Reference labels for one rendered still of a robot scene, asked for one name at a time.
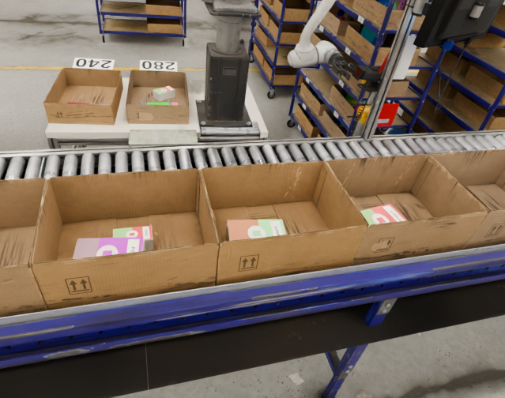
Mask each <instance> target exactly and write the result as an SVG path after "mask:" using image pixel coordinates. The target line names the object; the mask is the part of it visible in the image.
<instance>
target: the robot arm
mask: <svg viewBox="0 0 505 398"><path fill-rule="evenodd" d="M201 1H202V2H208V3H212V4H213V10H215V11H232V12H248V13H257V8H256V7H254V6H253V5H252V3H251V0H201ZM335 1H336V0H322V1H321V3H320V4H319V6H318V8H317V9H316V11H315V12H314V14H313V15H312V17H311V19H310V20H309V21H308V22H307V24H306V26H305V28H304V29H303V31H302V34H301V37H300V42H299V43H298V44H297V45H296V48H295V49H294V50H292V51H290V52H289V54H288V63H289V65H290V66H292V67H293V68H303V67H308V66H313V65H315V64H319V63H327V64H328V65H329V66H330V68H332V69H333V70H334V72H335V73H337V74H340V76H342V75H343V76H344V77H345V78H346V79H347V80H348V81H349V78H350V76H351V75H350V74H349V73H348V72H347V71H349V72H350V73H352V75H353V76H354V77H355V78H356V79H357V80H359V78H358V77H357V76H356V75H355V74H354V73H355V70H356V67H355V66H354V65H353V64H352V63H351V62H350V63H349V64H347V62H345V60H344V58H343V57H342V54H341V53H340V52H339V51H338V50H337V48H336V47H335V46H334V45H333V44H332V43H331V42H328V41H325V40H323V41H320V42H319V43H318V44H317V45H316V46H314V45H313V44H312V43H311V35H312V33H313V31H314V30H315V29H316V28H317V26H318V25H319V23H320V22H321V21H322V19H323V18H324V16H325V15H326V14H327V13H328V11H329V10H330V8H331V7H332V5H333V4H334V3H335ZM343 70H344V71H343ZM346 70H347V71H346Z"/></svg>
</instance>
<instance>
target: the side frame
mask: <svg viewBox="0 0 505 398"><path fill-rule="evenodd" d="M502 265H503V266H502ZM470 270H471V271H470ZM454 272H455V274H453V273H454ZM452 274H453V275H452ZM436 276H437V277H436ZM419 278H420V279H419ZM418 279H419V280H418ZM504 279H505V250H497V251H492V252H486V253H476V254H470V255H465V256H460V257H450V258H444V259H439V260H434V261H424V262H418V263H413V264H407V265H398V266H392V267H386V268H377V269H372V270H366V271H360V272H350V273H346V274H340V275H334V276H324V277H319V278H314V279H308V280H298V281H293V282H287V283H278V284H272V285H267V286H261V287H252V288H246V289H240V290H235V291H226V292H220V293H214V294H209V295H199V296H194V297H188V298H178V299H173V300H168V301H162V302H152V303H147V304H141V305H136V306H126V307H120V308H115V309H109V310H100V311H94V312H89V313H83V314H74V315H68V316H63V317H53V318H48V319H42V320H37V321H27V322H21V323H16V324H11V325H1V326H0V369H2V368H6V367H11V366H19V365H24V364H29V363H34V362H42V361H47V360H52V359H60V358H64V357H69V356H74V355H82V354H86V353H91V352H96V351H104V350H109V349H113V348H118V347H126V346H131V345H135V344H143V343H148V342H153V341H158V340H166V339H171V338H176V337H180V336H189V335H193V334H198V333H203V332H211V331H215V330H220V329H228V328H233V327H237V326H242V325H250V324H255V323H260V322H264V321H272V320H277V319H282V318H287V317H295V316H299V315H304V314H312V313H317V312H322V311H327V310H335V309H340V308H344V307H349V306H357V305H362V304H366V303H371V302H379V301H384V300H389V299H397V298H401V297H406V296H411V295H419V294H423V293H428V292H433V291H441V290H446V289H451V288H456V287H464V286H469V285H473V284H478V283H486V282H491V281H495V280H504ZM400 281H402V282H401V283H400ZM381 284H383V285H382V286H381ZM380 286H381V287H380ZM362 287H363V288H364V289H363V290H361V288H362ZM342 291H344V292H343V293H341V292H342ZM320 295H323V296H320ZM299 298H302V299H301V300H299ZM277 302H280V303H278V304H277ZM256 305H257V307H254V306H256ZM232 309H234V310H233V311H230V310H232ZM207 313H209V315H205V314H207ZM181 317H184V319H182V320H180V318H181ZM155 321H158V323H157V324H153V322H155ZM127 326H130V328H129V329H127V328H126V327H127ZM98 331H103V332H102V333H98ZM68 336H73V338H69V337H68ZM41 340H42V341H43V342H42V343H38V342H37V341H41ZM6 346H11V348H6Z"/></svg>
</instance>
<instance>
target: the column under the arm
mask: <svg viewBox="0 0 505 398"><path fill-rule="evenodd" d="M249 64H250V57H249V55H248V53H247V50H246V48H245V46H244V45H243V44H240V45H239V51H238V52H237V53H235V54H227V53H222V52H219V51H218V50H217V49H216V43H207V45H206V64H205V100H200V99H199V100H197V99H196V100H195V102H196V107H197V111H198V120H199V125H200V127H253V125H252V122H251V118H250V116H249V114H248V111H247V108H246V105H245V99H246V91H247V78H248V71H249Z"/></svg>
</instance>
